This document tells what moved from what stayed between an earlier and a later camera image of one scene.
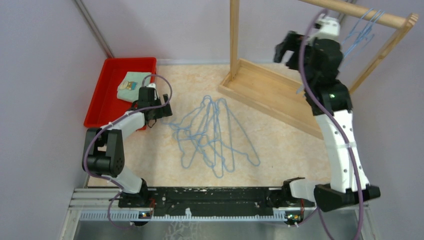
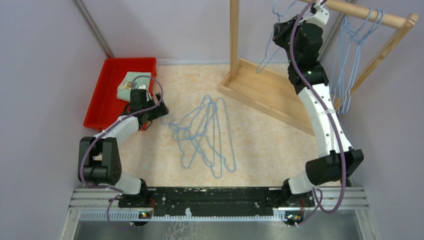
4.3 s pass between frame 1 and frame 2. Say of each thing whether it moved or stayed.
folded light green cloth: stayed
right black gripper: moved
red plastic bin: stayed
